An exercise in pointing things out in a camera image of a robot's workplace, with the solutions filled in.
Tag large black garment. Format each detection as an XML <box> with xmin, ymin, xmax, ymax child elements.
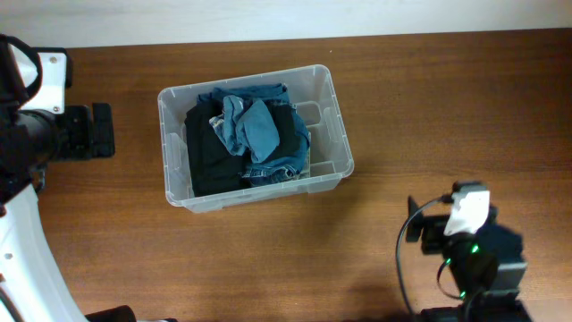
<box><xmin>184</xmin><ymin>101</ymin><xmax>249</xmax><ymax>197</ymax></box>

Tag clear plastic storage bin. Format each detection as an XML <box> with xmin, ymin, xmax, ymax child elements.
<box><xmin>157</xmin><ymin>64</ymin><xmax>355</xmax><ymax>213</ymax></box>

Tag light blue jeans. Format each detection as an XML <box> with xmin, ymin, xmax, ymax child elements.
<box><xmin>298</xmin><ymin>148</ymin><xmax>311</xmax><ymax>180</ymax></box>

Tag dark blue jeans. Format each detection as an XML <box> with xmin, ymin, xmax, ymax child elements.
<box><xmin>197</xmin><ymin>83</ymin><xmax>311</xmax><ymax>186</ymax></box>

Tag blue cloth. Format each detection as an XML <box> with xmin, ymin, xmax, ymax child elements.
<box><xmin>209</xmin><ymin>95</ymin><xmax>280</xmax><ymax>164</ymax></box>

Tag small black garment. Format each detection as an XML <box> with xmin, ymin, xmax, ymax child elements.
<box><xmin>237</xmin><ymin>100</ymin><xmax>300</xmax><ymax>166</ymax></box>

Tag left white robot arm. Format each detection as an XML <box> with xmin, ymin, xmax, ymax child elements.
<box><xmin>1</xmin><ymin>35</ymin><xmax>136</xmax><ymax>321</ymax></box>

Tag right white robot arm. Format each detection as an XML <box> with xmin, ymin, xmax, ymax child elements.
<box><xmin>398</xmin><ymin>197</ymin><xmax>532</xmax><ymax>321</ymax></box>

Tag right black cable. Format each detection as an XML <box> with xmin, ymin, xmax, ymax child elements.
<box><xmin>395</xmin><ymin>194</ymin><xmax>455</xmax><ymax>319</ymax></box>

